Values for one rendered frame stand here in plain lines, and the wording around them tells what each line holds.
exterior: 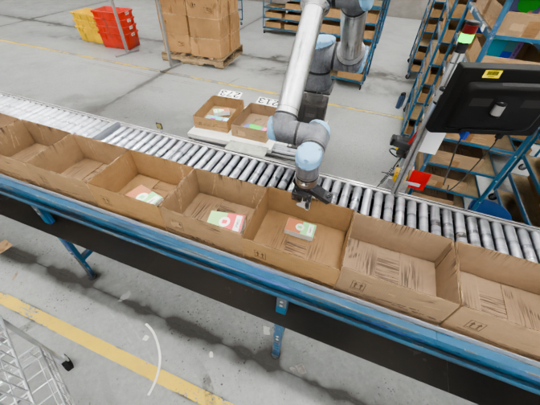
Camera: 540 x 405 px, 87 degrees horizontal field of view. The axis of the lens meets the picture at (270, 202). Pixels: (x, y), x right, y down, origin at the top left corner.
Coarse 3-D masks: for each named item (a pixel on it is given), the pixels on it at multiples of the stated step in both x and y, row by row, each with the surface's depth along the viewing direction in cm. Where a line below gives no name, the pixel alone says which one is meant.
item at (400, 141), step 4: (392, 136) 158; (396, 136) 157; (400, 136) 157; (404, 136) 157; (392, 140) 156; (396, 140) 155; (400, 140) 155; (404, 140) 154; (408, 140) 155; (392, 144) 157; (396, 144) 156; (400, 144) 155; (404, 144) 155; (408, 144) 154; (396, 148) 160; (400, 148) 157; (404, 148) 156; (408, 148) 155; (396, 152) 161; (400, 152) 160; (404, 152) 159
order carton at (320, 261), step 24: (264, 192) 123; (288, 192) 124; (264, 216) 135; (288, 216) 135; (312, 216) 130; (336, 216) 124; (264, 240) 127; (288, 240) 127; (312, 240) 126; (336, 240) 126; (264, 264) 119; (288, 264) 111; (312, 264) 104; (336, 264) 119
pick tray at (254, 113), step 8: (248, 104) 230; (256, 104) 233; (240, 112) 220; (248, 112) 234; (256, 112) 238; (264, 112) 235; (272, 112) 233; (240, 120) 223; (248, 120) 231; (256, 120) 231; (264, 120) 231; (232, 128) 210; (240, 128) 207; (248, 128) 205; (240, 136) 212; (248, 136) 209; (256, 136) 207; (264, 136) 205
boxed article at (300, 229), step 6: (288, 222) 129; (294, 222) 129; (300, 222) 129; (288, 228) 127; (294, 228) 127; (300, 228) 127; (306, 228) 127; (312, 228) 127; (288, 234) 128; (294, 234) 127; (300, 234) 125; (306, 234) 125; (312, 234) 125
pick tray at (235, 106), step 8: (216, 96) 241; (208, 104) 236; (216, 104) 246; (224, 104) 244; (232, 104) 242; (240, 104) 230; (200, 112) 226; (208, 112) 237; (232, 112) 238; (200, 120) 215; (208, 120) 213; (216, 120) 211; (232, 120) 220; (200, 128) 221; (208, 128) 218; (216, 128) 216; (224, 128) 214
